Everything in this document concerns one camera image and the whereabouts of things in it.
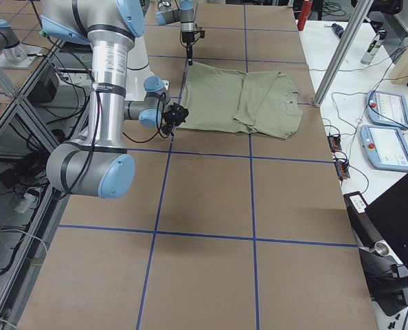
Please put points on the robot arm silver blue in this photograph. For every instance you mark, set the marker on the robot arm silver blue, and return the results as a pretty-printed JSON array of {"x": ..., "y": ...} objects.
[
  {"x": 183, "y": 14},
  {"x": 96, "y": 162}
]

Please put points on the blue teach pendant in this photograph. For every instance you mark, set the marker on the blue teach pendant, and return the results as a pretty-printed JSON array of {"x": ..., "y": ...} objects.
[
  {"x": 387, "y": 109},
  {"x": 385, "y": 147}
]

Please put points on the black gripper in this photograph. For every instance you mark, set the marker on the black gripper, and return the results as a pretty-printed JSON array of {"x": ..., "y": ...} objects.
[
  {"x": 187, "y": 38},
  {"x": 180, "y": 114}
]

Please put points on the aluminium frame post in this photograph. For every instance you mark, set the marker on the aluminium frame post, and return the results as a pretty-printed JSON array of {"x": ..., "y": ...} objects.
[{"x": 360, "y": 12}]

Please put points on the red cylinder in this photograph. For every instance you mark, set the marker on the red cylinder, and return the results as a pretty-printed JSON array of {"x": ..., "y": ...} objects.
[{"x": 305, "y": 10}]

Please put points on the far blue teach pendant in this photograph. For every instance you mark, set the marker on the far blue teach pendant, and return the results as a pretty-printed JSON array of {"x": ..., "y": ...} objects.
[{"x": 387, "y": 109}]

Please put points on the olive green long-sleeve shirt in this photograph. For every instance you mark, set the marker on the olive green long-sleeve shirt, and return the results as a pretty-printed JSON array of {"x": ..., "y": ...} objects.
[{"x": 234, "y": 101}]

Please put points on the near blue teach pendant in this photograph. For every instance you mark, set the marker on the near blue teach pendant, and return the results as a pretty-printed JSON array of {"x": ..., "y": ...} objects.
[{"x": 385, "y": 147}]

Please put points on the clear spray bottle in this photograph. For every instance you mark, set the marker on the clear spray bottle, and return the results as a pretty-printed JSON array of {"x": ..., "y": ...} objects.
[{"x": 374, "y": 47}]

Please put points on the black laptop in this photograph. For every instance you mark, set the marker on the black laptop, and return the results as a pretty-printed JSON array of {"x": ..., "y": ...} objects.
[{"x": 389, "y": 215}]

